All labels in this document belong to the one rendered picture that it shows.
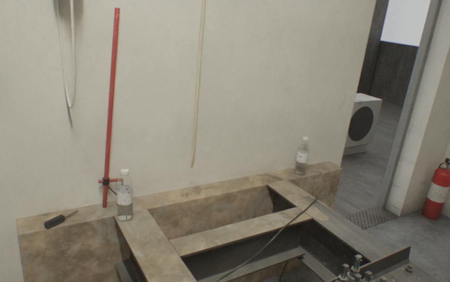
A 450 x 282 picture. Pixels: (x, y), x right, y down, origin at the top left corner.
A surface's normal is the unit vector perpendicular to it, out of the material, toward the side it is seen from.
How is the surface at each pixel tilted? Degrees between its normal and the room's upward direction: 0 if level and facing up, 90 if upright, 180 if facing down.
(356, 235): 0
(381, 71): 90
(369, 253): 0
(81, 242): 90
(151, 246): 0
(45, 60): 90
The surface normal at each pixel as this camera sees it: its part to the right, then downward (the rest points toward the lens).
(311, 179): 0.51, 0.34
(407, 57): -0.86, 0.11
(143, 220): 0.09, -0.93
